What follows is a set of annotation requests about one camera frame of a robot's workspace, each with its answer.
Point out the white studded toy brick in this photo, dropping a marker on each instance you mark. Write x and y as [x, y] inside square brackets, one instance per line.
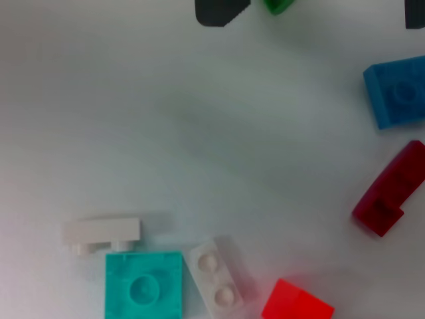
[219, 276]

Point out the white notched toy brick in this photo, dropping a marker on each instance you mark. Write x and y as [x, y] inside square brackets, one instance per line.
[101, 231]

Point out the dark red toy brick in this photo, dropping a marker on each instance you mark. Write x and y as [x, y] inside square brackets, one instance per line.
[388, 192]

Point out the green rectangular toy brick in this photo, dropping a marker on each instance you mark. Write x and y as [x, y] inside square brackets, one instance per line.
[278, 6]

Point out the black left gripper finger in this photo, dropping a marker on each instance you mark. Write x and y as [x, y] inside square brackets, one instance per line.
[415, 13]
[219, 11]

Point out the blue square toy brick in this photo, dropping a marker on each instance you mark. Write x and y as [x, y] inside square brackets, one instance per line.
[398, 93]

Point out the orange-red sloped toy brick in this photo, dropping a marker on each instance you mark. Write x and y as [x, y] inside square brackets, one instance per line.
[295, 300]

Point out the teal square toy brick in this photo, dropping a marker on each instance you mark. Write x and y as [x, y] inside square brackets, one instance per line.
[144, 285]

